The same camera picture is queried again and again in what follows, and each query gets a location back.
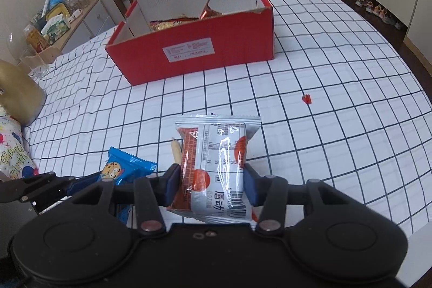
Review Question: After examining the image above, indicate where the red cardboard box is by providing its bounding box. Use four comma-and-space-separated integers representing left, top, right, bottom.
104, 0, 275, 86

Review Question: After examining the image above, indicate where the row of shoes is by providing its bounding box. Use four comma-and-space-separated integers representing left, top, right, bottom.
317, 0, 406, 31

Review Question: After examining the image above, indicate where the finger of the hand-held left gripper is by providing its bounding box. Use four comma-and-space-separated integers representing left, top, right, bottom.
0, 172, 105, 204
32, 196, 73, 216

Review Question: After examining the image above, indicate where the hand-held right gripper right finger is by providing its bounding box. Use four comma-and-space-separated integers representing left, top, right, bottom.
243, 163, 342, 236

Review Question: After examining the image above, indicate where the red yellow snack packet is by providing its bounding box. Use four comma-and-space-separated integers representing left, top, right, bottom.
149, 15, 200, 32

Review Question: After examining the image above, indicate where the white orange cake packet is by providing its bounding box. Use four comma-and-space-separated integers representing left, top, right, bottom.
167, 114, 262, 224

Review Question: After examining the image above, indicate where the wooden rack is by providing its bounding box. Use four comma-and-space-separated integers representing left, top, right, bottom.
18, 44, 63, 65

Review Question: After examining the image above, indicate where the green print tissue box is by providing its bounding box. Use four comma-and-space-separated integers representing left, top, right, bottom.
40, 14, 71, 39

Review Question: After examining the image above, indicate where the blue cookie packet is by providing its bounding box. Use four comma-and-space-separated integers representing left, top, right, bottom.
98, 146, 158, 226

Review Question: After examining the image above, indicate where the orange snack bag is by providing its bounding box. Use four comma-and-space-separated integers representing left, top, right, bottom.
25, 25, 51, 52

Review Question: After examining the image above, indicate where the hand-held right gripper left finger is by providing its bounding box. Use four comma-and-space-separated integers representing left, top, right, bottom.
70, 163, 182, 236

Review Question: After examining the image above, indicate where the checked tablecloth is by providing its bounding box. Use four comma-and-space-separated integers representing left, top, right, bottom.
20, 0, 432, 235

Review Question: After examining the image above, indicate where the wooden top side cabinet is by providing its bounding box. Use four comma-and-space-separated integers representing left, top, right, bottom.
50, 0, 117, 54

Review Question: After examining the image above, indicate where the yellow storage box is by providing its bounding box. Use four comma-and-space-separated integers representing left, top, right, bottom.
45, 1, 70, 22

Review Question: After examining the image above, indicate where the clear drinking glass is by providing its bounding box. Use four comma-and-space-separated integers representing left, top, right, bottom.
29, 61, 51, 80

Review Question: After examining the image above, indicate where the sausage stick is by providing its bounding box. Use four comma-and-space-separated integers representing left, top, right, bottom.
170, 138, 185, 162

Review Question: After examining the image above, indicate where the balloon print gift bag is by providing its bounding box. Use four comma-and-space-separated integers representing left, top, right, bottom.
0, 106, 40, 181

